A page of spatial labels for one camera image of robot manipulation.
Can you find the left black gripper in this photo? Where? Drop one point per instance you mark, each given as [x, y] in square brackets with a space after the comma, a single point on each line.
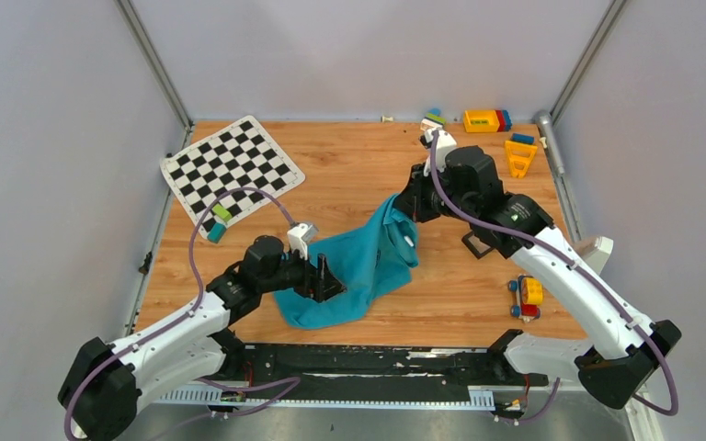
[320, 283]

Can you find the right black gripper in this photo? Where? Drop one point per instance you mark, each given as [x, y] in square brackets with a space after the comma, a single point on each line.
[413, 205]

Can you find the teal t-shirt garment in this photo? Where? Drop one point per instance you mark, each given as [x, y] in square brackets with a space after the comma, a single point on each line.
[372, 261]

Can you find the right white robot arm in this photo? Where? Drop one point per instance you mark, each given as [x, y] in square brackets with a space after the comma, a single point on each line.
[623, 347]

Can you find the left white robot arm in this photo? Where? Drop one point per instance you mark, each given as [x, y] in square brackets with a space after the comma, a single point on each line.
[109, 384]

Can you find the white green blue block stack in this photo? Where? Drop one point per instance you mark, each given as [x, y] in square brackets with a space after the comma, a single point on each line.
[433, 119]

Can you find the black square display case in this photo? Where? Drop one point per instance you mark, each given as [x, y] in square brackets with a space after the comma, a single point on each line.
[476, 247]

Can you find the yellow toy box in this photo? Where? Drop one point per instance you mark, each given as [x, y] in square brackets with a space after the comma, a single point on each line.
[481, 121]

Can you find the teal block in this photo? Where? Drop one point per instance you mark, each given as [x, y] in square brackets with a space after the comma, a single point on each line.
[216, 232]

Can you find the yellow triangular toy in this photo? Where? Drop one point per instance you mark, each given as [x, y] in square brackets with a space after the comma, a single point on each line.
[519, 157]

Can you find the red blue block pair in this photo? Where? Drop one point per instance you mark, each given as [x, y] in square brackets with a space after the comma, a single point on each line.
[504, 120]

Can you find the lime green block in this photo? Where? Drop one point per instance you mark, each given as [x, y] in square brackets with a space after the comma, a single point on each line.
[221, 213]

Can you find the blue flat block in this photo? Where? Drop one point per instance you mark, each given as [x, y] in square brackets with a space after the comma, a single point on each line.
[522, 138]

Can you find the red blue toy car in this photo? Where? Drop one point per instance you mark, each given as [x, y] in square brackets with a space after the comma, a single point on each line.
[528, 297]

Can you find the black white checkerboard mat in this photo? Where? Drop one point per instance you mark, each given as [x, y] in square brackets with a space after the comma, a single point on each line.
[243, 154]

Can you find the grey metal cylinder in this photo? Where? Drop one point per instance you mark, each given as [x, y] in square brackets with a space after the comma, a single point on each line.
[544, 122]

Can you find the white tilted device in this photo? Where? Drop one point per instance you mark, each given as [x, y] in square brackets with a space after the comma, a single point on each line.
[595, 251]

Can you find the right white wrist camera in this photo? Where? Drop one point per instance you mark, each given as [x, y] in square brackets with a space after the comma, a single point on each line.
[439, 143]

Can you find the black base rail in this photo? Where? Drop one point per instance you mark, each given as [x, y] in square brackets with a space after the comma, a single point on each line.
[366, 373]

